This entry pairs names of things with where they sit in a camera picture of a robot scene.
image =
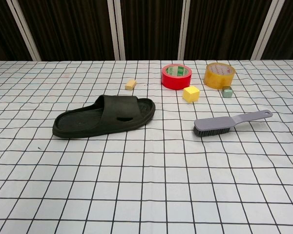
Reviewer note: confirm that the grey scrubbing brush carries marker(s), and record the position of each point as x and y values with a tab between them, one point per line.
215	123

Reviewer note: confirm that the dark green rubber slipper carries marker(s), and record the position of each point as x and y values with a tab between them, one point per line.
117	107

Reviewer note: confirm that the tan eraser block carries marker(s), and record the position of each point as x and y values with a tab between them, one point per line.
130	84

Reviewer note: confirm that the red tape roll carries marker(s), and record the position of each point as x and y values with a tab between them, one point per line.
171	81

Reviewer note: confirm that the yellow cube block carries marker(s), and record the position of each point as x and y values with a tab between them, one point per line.
191	95

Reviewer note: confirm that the white black-checked tablecloth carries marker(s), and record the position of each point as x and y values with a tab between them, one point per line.
146	182

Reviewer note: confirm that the clear yellowish tape roll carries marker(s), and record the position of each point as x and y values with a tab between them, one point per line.
215	80

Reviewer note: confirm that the small green cube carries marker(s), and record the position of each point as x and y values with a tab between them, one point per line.
227	93

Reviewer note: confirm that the black white-framed folding screen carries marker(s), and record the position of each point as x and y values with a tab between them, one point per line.
70	29

